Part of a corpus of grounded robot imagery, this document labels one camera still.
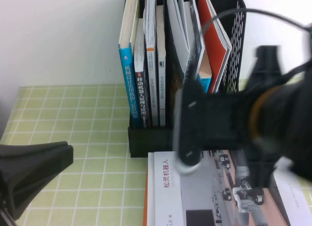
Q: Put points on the dark patterned cover book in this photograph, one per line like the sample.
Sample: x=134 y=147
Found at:
x=173 y=84

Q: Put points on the black spine robot book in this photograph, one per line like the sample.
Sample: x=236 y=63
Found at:
x=140 y=89

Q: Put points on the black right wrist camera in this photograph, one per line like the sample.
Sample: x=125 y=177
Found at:
x=267 y=62

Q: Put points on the red cover magazine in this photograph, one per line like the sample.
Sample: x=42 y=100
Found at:
x=214 y=40

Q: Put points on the black plastic book holder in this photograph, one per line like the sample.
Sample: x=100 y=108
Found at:
x=234 y=40

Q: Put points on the grey white spine book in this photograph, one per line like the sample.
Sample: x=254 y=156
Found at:
x=151 y=72

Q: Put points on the light blue spine book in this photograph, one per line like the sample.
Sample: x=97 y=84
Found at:
x=204 y=84

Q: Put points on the grey spine paperback book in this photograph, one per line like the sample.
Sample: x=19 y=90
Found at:
x=161 y=89

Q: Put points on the blue spine hardcover book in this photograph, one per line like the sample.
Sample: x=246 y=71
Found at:
x=126 y=72

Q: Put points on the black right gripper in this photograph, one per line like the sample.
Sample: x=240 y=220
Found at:
x=224 y=121

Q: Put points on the white booklet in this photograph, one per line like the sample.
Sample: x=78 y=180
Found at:
x=150 y=187

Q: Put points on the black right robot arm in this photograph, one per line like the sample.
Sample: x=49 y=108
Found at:
x=292 y=108

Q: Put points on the green checked tablecloth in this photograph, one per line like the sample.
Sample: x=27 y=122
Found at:
x=85 y=108

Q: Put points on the brochure stack on table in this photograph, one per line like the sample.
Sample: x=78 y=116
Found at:
x=195 y=199

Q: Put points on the orange edged book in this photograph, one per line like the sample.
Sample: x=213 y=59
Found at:
x=146 y=206

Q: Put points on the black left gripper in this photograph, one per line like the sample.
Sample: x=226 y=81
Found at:
x=7 y=177

